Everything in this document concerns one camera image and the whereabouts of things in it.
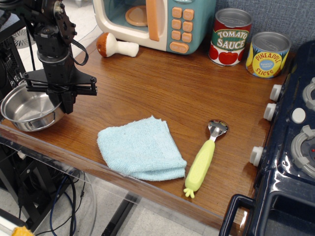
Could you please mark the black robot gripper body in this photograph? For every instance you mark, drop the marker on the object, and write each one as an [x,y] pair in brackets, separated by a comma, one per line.
[59,74]

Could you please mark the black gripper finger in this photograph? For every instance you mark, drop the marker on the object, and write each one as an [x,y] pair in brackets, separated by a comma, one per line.
[68,100]
[54,98]

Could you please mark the silver metal pot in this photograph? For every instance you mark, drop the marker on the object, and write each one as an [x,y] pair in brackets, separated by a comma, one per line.
[30,111]

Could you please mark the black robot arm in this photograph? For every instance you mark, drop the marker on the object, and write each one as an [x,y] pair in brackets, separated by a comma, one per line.
[53,32]

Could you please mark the black computer tower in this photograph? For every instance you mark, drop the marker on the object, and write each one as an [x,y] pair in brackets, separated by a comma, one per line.
[11,67]

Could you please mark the plush toy mushroom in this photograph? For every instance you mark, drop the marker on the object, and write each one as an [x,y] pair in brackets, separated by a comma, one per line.
[107,45]

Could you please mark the light blue folded cloth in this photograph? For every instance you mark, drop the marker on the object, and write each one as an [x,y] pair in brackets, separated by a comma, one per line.
[143,150]

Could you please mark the black table leg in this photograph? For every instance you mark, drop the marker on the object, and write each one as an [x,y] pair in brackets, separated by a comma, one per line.
[118,218]

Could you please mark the teal toy microwave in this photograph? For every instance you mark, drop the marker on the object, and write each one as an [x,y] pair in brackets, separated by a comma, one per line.
[175,26]

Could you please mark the tomato sauce toy can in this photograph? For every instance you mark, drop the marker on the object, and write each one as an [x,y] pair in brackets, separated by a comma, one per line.
[230,33]

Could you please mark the pineapple slices toy can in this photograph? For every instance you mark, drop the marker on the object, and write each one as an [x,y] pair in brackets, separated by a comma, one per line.
[267,54]

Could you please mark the dark blue toy stove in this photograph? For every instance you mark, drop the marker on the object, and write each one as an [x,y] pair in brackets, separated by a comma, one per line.
[284,198]

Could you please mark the spoon with yellow handle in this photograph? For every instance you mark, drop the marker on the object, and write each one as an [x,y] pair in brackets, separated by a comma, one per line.
[203,159]

